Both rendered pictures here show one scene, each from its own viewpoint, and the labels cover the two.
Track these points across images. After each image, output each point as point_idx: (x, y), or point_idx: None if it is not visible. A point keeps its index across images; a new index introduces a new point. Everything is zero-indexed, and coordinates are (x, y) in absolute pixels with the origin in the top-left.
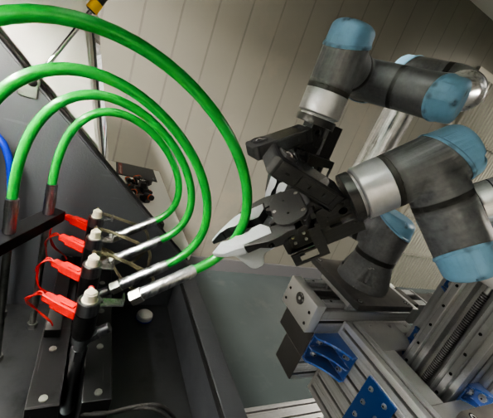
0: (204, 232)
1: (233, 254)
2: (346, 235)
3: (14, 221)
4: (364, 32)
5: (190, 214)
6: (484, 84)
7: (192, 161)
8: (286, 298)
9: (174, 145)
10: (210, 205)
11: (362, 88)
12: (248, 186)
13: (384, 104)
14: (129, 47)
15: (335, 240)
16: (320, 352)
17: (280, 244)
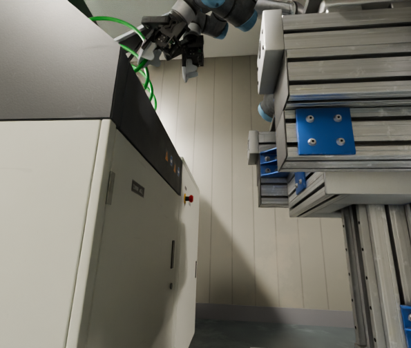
0: (146, 79)
1: (140, 54)
2: (181, 30)
3: None
4: None
5: (151, 93)
6: (290, 1)
7: (136, 56)
8: (247, 159)
9: (139, 70)
10: (146, 69)
11: (208, 23)
12: (144, 38)
13: (217, 20)
14: (103, 18)
15: (178, 34)
16: (267, 161)
17: (149, 36)
